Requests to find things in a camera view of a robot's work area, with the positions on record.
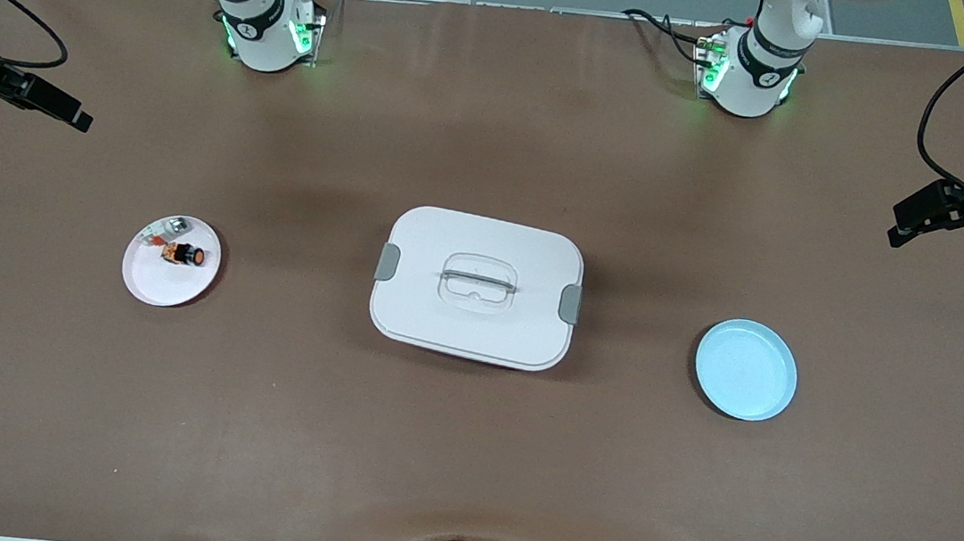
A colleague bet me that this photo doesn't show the black base cable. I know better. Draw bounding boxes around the black base cable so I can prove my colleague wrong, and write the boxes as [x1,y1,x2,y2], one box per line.
[618,7,717,68]

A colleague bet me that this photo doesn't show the black and orange push-button switch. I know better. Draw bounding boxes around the black and orange push-button switch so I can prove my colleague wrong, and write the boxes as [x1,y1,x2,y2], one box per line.
[159,240,210,270]

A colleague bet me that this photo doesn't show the small silver red component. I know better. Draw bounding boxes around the small silver red component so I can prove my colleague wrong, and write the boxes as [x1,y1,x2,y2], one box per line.
[137,214,193,252]

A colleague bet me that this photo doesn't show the silver table edge rail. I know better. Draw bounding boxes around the silver table edge rail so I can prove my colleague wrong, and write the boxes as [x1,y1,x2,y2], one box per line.
[351,0,964,65]

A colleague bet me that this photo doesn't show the white lidded container grey clips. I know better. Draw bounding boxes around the white lidded container grey clips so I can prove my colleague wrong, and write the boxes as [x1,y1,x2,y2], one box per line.
[364,201,591,378]

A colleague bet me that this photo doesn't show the brown table mat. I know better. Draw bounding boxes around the brown table mat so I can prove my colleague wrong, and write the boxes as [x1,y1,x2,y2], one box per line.
[0,0,964,541]

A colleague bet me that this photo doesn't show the pale pink round plate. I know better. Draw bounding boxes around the pale pink round plate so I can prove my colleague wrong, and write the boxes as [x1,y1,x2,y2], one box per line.
[118,209,226,313]

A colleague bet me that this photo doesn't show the light blue round plate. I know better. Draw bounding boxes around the light blue round plate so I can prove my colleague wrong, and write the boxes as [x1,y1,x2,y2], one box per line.
[689,314,804,427]

